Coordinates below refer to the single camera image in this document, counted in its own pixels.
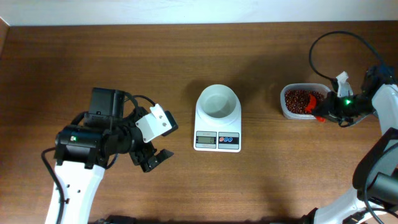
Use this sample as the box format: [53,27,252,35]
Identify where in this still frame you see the red plastic measuring scoop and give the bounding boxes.
[305,94,326,123]

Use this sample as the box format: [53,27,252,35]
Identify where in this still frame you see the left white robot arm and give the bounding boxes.
[41,88,178,223]

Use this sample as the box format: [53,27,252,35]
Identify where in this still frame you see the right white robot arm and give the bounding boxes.
[299,65,397,223]

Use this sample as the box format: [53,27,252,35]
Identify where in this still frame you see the white digital kitchen scale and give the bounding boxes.
[193,100,242,153]

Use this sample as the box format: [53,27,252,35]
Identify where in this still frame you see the clear plastic bean container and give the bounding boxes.
[280,83,330,120]

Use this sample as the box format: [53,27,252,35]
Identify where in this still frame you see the red beans in container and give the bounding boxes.
[284,90,325,114]

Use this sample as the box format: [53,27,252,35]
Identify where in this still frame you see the white round bowl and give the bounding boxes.
[197,84,238,119]

